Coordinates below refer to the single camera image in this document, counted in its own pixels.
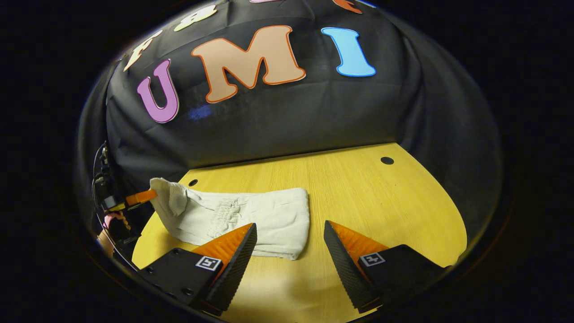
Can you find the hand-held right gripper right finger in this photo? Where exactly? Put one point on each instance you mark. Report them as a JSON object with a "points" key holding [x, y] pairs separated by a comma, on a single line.
{"points": [[347, 269]]}

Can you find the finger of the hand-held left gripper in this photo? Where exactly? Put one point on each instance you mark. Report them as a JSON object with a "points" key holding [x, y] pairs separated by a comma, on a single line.
{"points": [[141, 197]]}

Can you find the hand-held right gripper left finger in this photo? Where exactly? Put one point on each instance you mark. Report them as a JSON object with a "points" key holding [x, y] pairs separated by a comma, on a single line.
{"points": [[237, 269]]}

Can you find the white jeans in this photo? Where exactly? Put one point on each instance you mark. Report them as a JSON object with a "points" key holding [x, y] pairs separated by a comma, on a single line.
{"points": [[269, 215]]}

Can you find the black backdrop cloth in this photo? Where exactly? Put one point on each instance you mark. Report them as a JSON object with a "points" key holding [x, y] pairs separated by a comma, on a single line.
{"points": [[291, 116]]}

